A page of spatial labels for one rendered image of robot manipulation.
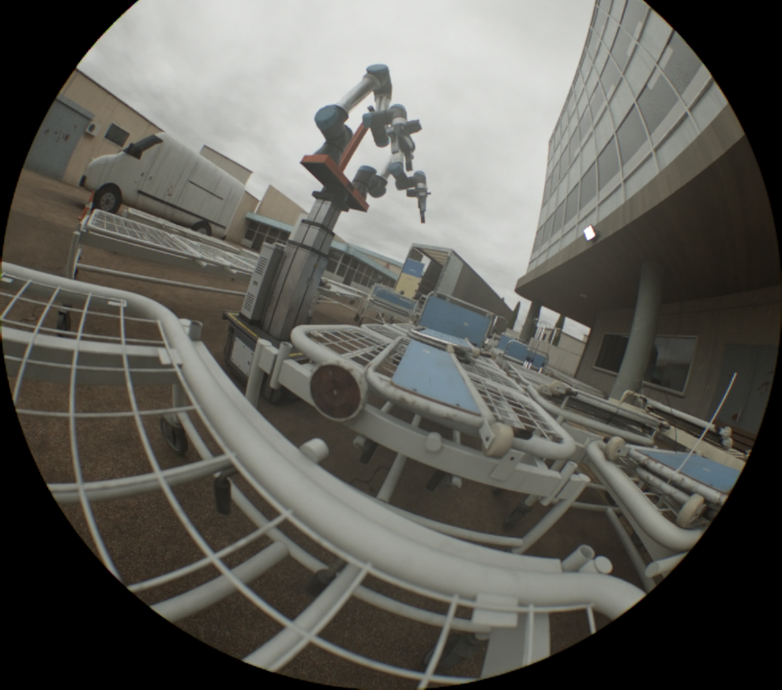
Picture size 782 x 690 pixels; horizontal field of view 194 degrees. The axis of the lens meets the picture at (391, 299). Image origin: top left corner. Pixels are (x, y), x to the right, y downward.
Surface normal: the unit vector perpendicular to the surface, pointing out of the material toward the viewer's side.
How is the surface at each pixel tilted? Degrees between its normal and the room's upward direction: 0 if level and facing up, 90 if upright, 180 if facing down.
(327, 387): 90
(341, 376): 90
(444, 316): 90
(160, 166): 88
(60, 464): 0
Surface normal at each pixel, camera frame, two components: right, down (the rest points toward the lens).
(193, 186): 0.93, 0.34
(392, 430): -0.26, -0.10
